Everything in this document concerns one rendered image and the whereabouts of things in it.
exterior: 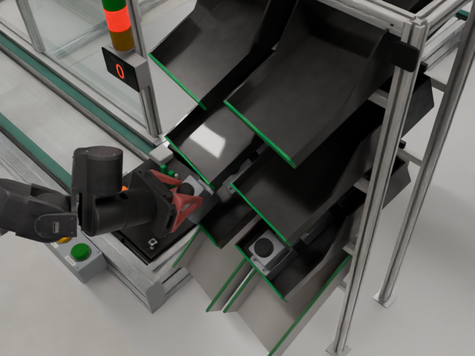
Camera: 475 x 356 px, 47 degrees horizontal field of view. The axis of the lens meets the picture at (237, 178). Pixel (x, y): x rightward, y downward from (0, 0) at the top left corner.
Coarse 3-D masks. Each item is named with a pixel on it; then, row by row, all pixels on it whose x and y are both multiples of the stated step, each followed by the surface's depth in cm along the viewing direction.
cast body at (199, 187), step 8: (184, 184) 91; (192, 184) 91; (200, 184) 91; (176, 192) 91; (184, 192) 90; (192, 192) 90; (200, 192) 90; (208, 192) 91; (208, 200) 93; (216, 200) 94; (184, 208) 94; (200, 208) 93; (208, 208) 94; (192, 216) 92; (200, 216) 94
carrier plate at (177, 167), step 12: (144, 168) 137; (156, 168) 137; (168, 168) 137; (180, 168) 137; (132, 228) 125; (144, 228) 125; (180, 228) 124; (192, 228) 126; (132, 240) 123; (144, 240) 122; (156, 240) 122; (168, 240) 122; (144, 252) 120; (156, 252) 120
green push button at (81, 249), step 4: (76, 244) 122; (80, 244) 122; (84, 244) 122; (72, 248) 122; (76, 248) 122; (80, 248) 122; (84, 248) 121; (88, 248) 122; (72, 252) 121; (76, 252) 121; (80, 252) 121; (84, 252) 121; (88, 252) 121; (76, 256) 120; (80, 256) 120; (84, 256) 120
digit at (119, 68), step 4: (112, 60) 126; (116, 60) 124; (116, 64) 126; (120, 64) 124; (116, 68) 127; (120, 68) 125; (116, 72) 128; (120, 72) 126; (124, 72) 125; (120, 76) 128; (124, 76) 126; (124, 80) 127; (128, 84) 127
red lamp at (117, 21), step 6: (126, 6) 115; (108, 12) 114; (114, 12) 114; (120, 12) 114; (126, 12) 116; (108, 18) 116; (114, 18) 115; (120, 18) 115; (126, 18) 116; (108, 24) 117; (114, 24) 116; (120, 24) 116; (126, 24) 117; (114, 30) 117; (120, 30) 117
